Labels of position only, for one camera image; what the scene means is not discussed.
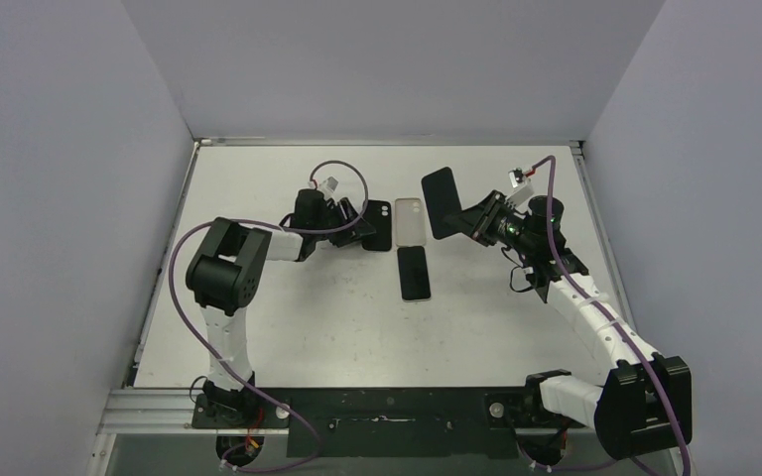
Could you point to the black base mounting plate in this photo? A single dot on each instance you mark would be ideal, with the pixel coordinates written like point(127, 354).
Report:
point(389, 422)

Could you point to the black phone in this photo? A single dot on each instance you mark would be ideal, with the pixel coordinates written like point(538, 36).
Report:
point(413, 274)
point(442, 202)

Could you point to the beige phone case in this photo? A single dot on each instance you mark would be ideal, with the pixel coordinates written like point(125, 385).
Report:
point(409, 222)

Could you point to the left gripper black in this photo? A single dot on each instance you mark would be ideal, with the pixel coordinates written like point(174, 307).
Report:
point(351, 234)

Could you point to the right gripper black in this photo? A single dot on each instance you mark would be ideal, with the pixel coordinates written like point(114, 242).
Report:
point(484, 218)

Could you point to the black phone case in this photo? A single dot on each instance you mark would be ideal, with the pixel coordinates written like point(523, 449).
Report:
point(379, 215)

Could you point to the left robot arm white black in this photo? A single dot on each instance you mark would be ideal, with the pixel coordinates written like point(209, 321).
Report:
point(224, 276)

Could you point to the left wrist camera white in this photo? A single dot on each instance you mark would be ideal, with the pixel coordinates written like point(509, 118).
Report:
point(326, 186)

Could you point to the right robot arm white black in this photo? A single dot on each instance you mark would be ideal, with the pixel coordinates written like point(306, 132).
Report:
point(645, 402)

